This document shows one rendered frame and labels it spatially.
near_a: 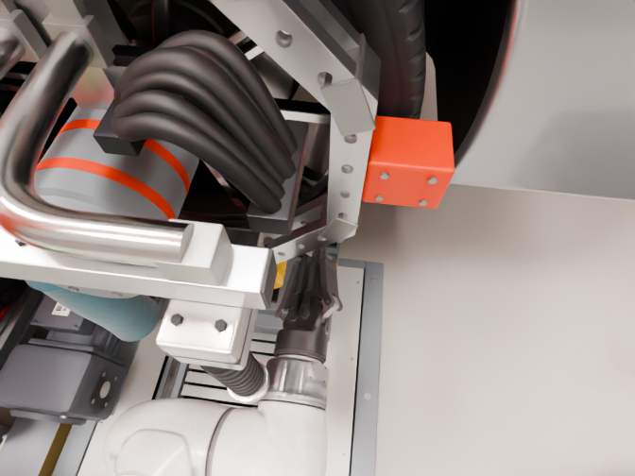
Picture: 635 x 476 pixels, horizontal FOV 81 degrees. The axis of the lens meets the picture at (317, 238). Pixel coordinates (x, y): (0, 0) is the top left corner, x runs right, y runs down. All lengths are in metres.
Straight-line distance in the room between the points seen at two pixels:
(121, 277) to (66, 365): 0.69
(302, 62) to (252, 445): 0.41
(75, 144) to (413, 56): 0.34
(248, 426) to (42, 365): 0.55
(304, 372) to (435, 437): 0.76
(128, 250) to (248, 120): 0.10
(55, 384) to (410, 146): 0.79
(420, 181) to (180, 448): 0.41
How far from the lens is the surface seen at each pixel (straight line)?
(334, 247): 1.15
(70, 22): 0.37
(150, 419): 0.57
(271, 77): 0.60
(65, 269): 0.26
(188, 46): 0.26
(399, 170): 0.40
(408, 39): 0.41
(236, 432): 0.51
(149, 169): 0.41
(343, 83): 0.33
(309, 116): 0.50
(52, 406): 0.93
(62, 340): 0.99
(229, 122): 0.23
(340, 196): 0.44
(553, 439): 1.35
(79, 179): 0.39
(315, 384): 0.51
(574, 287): 1.54
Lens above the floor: 1.18
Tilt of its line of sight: 60 degrees down
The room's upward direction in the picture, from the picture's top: straight up
